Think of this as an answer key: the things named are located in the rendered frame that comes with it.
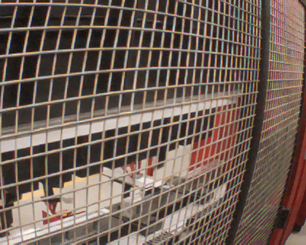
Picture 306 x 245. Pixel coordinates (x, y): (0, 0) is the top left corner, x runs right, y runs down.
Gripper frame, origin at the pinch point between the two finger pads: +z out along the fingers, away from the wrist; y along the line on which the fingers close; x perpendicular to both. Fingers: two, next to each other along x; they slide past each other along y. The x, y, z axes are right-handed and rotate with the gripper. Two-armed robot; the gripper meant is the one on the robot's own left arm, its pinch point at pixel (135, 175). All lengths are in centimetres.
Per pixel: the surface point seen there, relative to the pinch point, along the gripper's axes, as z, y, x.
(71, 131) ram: -23, -71, -31
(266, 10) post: -29, -98, -118
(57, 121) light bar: -23, -103, -54
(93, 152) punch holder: -15, -57, -26
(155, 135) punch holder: -14.2, -13.2, -26.1
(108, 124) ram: -23, -48, -31
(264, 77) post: -15, -98, -110
